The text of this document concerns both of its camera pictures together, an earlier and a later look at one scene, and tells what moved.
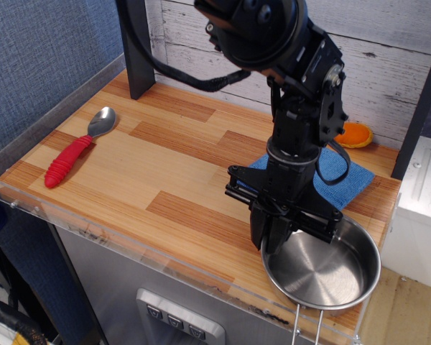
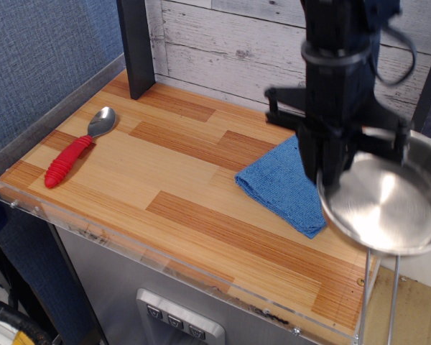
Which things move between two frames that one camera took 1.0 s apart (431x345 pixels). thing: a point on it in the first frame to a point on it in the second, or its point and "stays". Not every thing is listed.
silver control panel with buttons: (162, 321) stays
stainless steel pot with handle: (314, 274) to (383, 205)
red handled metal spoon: (100, 122) stays
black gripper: (289, 185) to (339, 95)
